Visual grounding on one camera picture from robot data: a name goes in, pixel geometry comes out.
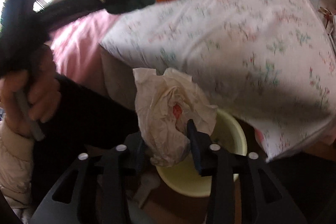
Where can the pink blanket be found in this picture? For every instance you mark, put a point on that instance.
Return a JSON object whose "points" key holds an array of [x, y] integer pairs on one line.
{"points": [[78, 43]]}

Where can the pale yellow plastic bin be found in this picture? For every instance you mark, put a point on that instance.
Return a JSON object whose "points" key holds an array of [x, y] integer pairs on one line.
{"points": [[183, 182]]}

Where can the stained white tissue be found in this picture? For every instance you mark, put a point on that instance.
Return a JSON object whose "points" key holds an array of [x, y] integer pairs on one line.
{"points": [[162, 108]]}

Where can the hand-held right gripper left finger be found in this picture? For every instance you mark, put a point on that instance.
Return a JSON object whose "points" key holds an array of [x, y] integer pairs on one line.
{"points": [[138, 161]]}

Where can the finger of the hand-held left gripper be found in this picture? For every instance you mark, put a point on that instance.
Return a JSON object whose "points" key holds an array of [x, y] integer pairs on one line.
{"points": [[86, 5]]}

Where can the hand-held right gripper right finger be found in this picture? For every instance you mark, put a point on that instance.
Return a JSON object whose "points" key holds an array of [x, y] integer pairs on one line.
{"points": [[195, 150]]}

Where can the floral printed cloth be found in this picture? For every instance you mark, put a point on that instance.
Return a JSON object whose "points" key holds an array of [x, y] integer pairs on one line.
{"points": [[223, 43]]}

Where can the person's black trouser leg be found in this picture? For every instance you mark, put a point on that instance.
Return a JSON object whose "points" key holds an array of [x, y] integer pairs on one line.
{"points": [[86, 113]]}

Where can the person's left forearm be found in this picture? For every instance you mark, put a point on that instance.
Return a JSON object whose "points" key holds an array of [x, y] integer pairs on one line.
{"points": [[13, 161]]}

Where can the person's left hand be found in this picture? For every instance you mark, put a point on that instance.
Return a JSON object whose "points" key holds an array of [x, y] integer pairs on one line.
{"points": [[44, 82]]}

